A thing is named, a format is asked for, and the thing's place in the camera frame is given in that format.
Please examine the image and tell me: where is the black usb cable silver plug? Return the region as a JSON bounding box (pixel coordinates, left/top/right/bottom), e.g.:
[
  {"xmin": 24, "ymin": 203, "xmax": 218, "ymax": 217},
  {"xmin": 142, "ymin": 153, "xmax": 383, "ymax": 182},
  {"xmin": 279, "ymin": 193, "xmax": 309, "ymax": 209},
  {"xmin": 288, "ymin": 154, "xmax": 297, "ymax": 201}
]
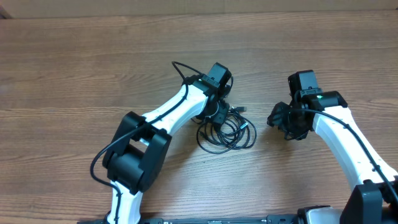
[{"xmin": 198, "ymin": 114, "xmax": 257, "ymax": 155}]

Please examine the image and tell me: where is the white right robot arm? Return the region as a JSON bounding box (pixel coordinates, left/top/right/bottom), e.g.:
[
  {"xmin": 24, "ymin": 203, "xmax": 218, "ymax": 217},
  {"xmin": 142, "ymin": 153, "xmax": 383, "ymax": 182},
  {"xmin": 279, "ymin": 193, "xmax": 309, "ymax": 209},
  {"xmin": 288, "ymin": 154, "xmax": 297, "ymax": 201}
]
[{"xmin": 267, "ymin": 70, "xmax": 397, "ymax": 224}]

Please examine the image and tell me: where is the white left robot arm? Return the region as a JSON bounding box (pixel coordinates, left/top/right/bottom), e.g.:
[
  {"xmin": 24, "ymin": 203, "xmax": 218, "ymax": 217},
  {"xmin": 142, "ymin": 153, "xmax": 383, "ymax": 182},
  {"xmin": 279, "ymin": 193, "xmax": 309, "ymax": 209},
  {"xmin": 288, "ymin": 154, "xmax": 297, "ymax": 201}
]
[{"xmin": 102, "ymin": 63, "xmax": 233, "ymax": 223}]

